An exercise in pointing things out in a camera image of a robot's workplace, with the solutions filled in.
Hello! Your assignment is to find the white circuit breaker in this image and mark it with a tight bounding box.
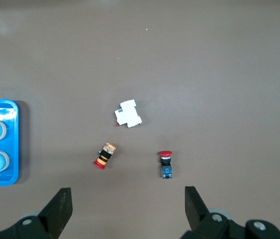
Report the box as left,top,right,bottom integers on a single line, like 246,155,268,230
114,99,143,128

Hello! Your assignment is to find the red push button blue body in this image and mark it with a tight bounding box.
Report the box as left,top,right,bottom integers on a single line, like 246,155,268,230
158,150,174,179

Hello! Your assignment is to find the red emergency button orange body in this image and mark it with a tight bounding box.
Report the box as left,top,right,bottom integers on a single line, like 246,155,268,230
93,142,117,170

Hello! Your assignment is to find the blue plastic tray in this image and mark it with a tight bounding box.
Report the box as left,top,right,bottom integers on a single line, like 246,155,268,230
0,99,19,187

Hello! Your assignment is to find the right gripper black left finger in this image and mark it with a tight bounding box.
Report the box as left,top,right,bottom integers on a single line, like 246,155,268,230
0,187,74,239

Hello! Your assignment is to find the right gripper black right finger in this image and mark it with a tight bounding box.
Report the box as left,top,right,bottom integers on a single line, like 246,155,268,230
181,185,280,239

